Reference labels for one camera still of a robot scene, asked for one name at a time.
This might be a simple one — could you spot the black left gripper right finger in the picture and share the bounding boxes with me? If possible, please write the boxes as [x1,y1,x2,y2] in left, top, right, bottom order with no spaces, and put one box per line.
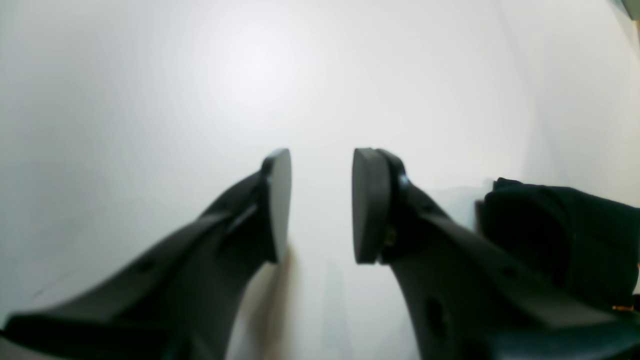
[352,148,639,360]

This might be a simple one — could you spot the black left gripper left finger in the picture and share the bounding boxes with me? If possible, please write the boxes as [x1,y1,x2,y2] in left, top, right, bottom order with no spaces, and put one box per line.
[1,148,291,360]

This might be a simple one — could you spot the black T-shirt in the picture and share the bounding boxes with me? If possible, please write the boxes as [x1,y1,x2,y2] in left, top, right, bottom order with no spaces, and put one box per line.
[478,177,640,312]

